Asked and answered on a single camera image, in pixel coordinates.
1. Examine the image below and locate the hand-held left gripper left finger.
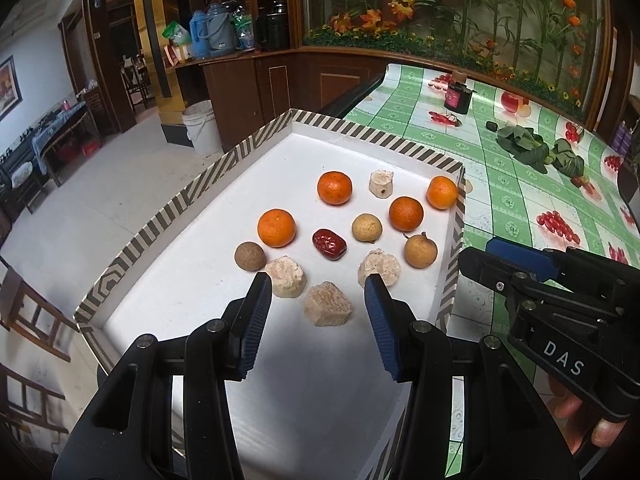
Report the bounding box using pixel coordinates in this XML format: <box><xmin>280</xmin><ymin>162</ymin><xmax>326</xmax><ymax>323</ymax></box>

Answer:
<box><xmin>50</xmin><ymin>272</ymin><xmax>273</xmax><ymax>480</ymax></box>

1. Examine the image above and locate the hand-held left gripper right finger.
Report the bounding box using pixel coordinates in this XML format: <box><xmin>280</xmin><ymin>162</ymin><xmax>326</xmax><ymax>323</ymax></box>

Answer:
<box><xmin>364</xmin><ymin>274</ymin><xmax>583</xmax><ymax>480</ymax></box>

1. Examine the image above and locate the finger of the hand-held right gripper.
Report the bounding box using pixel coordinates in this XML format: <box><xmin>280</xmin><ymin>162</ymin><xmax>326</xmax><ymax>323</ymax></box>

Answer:
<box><xmin>459</xmin><ymin>249</ymin><xmax>543</xmax><ymax>306</ymax></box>
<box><xmin>486</xmin><ymin>237</ymin><xmax>576</xmax><ymax>281</ymax></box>

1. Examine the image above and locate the beige food chunk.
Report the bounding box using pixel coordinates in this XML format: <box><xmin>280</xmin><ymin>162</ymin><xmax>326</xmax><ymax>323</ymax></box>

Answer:
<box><xmin>303</xmin><ymin>281</ymin><xmax>353</xmax><ymax>328</ymax></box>
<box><xmin>369</xmin><ymin>170</ymin><xmax>395</xmax><ymax>198</ymax></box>
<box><xmin>357</xmin><ymin>249</ymin><xmax>402</xmax><ymax>288</ymax></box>
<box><xmin>264</xmin><ymin>256</ymin><xmax>307</xmax><ymax>298</ymax></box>

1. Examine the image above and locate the brown longan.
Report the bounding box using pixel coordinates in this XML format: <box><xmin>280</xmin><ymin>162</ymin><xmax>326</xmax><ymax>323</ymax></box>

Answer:
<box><xmin>234</xmin><ymin>241</ymin><xmax>267</xmax><ymax>272</ymax></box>
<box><xmin>351</xmin><ymin>213</ymin><xmax>384</xmax><ymax>242</ymax></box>
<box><xmin>403</xmin><ymin>232</ymin><xmax>439</xmax><ymax>269</ymax></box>

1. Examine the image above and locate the orange mandarin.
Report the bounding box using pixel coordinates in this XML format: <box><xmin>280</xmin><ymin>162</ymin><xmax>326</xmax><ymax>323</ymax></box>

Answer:
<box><xmin>317</xmin><ymin>171</ymin><xmax>353</xmax><ymax>206</ymax></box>
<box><xmin>426</xmin><ymin>175</ymin><xmax>459</xmax><ymax>211</ymax></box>
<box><xmin>257</xmin><ymin>208</ymin><xmax>297</xmax><ymax>249</ymax></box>
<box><xmin>388</xmin><ymin>196</ymin><xmax>425</xmax><ymax>233</ymax></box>

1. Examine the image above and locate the red date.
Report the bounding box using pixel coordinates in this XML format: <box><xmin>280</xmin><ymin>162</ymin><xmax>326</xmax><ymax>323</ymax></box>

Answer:
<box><xmin>312</xmin><ymin>229</ymin><xmax>347</xmax><ymax>262</ymax></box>

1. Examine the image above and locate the white tray with striped rim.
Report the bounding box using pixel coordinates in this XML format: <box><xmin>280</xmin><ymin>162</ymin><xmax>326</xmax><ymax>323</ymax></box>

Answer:
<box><xmin>74</xmin><ymin>108</ymin><xmax>467</xmax><ymax>480</ymax></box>

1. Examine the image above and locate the person's right hand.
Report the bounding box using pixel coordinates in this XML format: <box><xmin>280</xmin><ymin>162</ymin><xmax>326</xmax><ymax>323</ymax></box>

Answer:
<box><xmin>547</xmin><ymin>375</ymin><xmax>628</xmax><ymax>448</ymax></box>

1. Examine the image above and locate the green printed tablecloth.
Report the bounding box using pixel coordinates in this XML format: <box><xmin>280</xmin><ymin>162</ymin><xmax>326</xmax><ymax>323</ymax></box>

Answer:
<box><xmin>342</xmin><ymin>62</ymin><xmax>640</xmax><ymax>466</ymax></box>

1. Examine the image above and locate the green leafy vegetable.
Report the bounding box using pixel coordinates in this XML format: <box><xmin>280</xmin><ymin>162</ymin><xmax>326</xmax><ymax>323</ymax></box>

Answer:
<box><xmin>550</xmin><ymin>139</ymin><xmax>586</xmax><ymax>177</ymax></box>
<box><xmin>496</xmin><ymin>125</ymin><xmax>549</xmax><ymax>172</ymax></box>

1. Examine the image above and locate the purple container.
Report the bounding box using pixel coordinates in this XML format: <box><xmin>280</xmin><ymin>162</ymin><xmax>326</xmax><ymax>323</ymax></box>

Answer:
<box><xmin>611</xmin><ymin>121</ymin><xmax>632</xmax><ymax>153</ymax></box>

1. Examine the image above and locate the dark red jar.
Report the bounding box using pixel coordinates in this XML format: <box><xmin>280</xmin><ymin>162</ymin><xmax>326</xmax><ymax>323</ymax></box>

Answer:
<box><xmin>444</xmin><ymin>71</ymin><xmax>476</xmax><ymax>115</ymax></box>

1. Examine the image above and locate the white plastic bucket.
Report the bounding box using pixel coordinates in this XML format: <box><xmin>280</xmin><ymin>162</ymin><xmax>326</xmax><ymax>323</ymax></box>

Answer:
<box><xmin>181</xmin><ymin>100</ymin><xmax>223</xmax><ymax>157</ymax></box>

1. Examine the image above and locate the brown wooden cabinet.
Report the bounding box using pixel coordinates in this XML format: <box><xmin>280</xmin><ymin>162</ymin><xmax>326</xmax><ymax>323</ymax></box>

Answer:
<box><xmin>172</xmin><ymin>45</ymin><xmax>396</xmax><ymax>151</ymax></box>

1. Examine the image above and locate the artificial flower display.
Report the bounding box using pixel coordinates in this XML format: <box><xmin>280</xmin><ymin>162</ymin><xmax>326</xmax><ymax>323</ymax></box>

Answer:
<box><xmin>300</xmin><ymin>0</ymin><xmax>616</xmax><ymax>126</ymax></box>

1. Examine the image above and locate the dark wooden dining chair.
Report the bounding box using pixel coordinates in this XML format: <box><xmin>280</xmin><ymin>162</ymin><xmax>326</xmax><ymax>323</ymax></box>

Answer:
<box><xmin>121</xmin><ymin>55</ymin><xmax>151</xmax><ymax>110</ymax></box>

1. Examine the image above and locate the table with blue cloth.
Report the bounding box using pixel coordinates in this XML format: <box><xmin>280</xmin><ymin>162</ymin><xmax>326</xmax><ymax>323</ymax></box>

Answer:
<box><xmin>32</xmin><ymin>102</ymin><xmax>103</xmax><ymax>186</ymax></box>

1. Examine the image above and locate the dark bench with cushion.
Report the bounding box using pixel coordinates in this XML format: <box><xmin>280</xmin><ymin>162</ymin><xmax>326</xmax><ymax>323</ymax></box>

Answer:
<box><xmin>0</xmin><ymin>130</ymin><xmax>47</xmax><ymax>213</ymax></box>

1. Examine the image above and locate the red and white box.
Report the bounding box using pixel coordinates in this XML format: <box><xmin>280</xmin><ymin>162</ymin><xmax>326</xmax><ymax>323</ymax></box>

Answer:
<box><xmin>164</xmin><ymin>42</ymin><xmax>193</xmax><ymax>66</ymax></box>

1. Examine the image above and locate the grey-blue thermos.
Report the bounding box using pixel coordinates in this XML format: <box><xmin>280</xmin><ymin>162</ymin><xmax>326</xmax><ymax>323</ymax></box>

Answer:
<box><xmin>206</xmin><ymin>2</ymin><xmax>240</xmax><ymax>57</ymax></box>

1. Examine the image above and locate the blue thermos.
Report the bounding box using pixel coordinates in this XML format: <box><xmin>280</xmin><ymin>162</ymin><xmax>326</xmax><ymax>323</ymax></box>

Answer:
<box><xmin>189</xmin><ymin>10</ymin><xmax>211</xmax><ymax>59</ymax></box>

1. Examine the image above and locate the clear plastic bottle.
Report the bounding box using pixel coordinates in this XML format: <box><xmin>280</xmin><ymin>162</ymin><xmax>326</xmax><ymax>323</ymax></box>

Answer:
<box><xmin>235</xmin><ymin>7</ymin><xmax>257</xmax><ymax>51</ymax></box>

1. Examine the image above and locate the black kettle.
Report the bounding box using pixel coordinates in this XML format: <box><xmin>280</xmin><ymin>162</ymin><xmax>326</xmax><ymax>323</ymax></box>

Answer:
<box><xmin>256</xmin><ymin>1</ymin><xmax>292</xmax><ymax>52</ymax></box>

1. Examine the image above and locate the green and white bag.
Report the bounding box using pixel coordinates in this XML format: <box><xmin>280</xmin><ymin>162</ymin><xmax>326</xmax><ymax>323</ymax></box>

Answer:
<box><xmin>161</xmin><ymin>21</ymin><xmax>192</xmax><ymax>45</ymax></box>

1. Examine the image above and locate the framed wall painting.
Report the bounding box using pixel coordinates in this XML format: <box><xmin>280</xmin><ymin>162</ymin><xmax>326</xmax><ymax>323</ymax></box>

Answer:
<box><xmin>0</xmin><ymin>56</ymin><xmax>23</xmax><ymax>121</ymax></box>

